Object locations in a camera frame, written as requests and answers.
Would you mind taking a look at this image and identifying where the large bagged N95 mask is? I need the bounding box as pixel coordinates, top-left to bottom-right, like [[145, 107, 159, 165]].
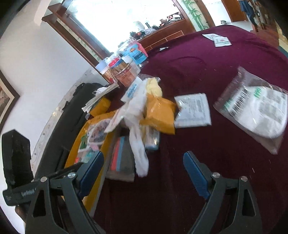
[[213, 67, 287, 155]]

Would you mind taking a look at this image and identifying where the white towel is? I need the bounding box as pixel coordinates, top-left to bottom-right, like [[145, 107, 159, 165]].
[[105, 79, 149, 177]]

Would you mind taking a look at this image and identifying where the small blue white sachet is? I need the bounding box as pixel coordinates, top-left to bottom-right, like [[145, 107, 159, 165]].
[[121, 76, 142, 103]]

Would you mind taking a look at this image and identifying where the yellow towel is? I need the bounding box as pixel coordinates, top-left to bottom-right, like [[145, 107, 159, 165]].
[[146, 78, 163, 97]]

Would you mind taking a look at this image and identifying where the yellow storage tray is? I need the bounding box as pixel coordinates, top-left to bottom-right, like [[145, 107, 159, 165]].
[[64, 110, 118, 219]]

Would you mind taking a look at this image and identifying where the bag of coloured felt sheets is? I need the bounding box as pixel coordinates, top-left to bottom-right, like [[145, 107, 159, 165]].
[[106, 136, 135, 182]]

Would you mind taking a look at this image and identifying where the black suitcase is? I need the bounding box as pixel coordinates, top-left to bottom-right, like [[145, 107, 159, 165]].
[[34, 83, 103, 179]]

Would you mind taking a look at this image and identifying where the small bagged N95 mask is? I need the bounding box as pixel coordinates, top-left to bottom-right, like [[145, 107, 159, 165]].
[[174, 93, 211, 128]]

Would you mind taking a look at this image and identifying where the stack of papers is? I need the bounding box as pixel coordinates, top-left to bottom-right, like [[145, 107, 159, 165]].
[[82, 83, 119, 113]]

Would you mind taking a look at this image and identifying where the orange plastic packet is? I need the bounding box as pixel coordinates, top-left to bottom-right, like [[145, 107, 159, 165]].
[[140, 94, 176, 134]]

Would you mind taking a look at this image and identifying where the maroon velvet tablecloth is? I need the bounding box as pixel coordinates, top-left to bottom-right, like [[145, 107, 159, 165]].
[[94, 25, 287, 233]]

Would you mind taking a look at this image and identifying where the red-lidded clear jar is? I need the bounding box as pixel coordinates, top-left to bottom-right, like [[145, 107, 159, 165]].
[[108, 58, 138, 87]]

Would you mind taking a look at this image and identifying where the white paper card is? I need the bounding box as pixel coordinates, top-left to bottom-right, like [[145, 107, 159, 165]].
[[202, 34, 222, 41], [213, 37, 232, 47]]

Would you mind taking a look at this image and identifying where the wooden cabinet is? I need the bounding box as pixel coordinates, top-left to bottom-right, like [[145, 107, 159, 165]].
[[139, 19, 196, 52]]

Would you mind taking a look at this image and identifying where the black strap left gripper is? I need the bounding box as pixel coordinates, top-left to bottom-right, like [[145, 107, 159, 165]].
[[1, 129, 38, 206]]

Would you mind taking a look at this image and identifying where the picture frame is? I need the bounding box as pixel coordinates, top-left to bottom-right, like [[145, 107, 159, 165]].
[[0, 71, 20, 131]]

